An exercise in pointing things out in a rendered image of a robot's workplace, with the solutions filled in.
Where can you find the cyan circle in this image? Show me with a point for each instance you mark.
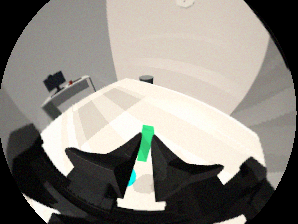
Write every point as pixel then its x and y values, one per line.
pixel 131 181

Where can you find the green rectangular post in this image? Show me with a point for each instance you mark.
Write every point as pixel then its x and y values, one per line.
pixel 146 143

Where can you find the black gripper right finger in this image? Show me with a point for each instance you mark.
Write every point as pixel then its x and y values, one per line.
pixel 170 173

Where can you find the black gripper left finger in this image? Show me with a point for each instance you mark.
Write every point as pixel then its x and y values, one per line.
pixel 114 167

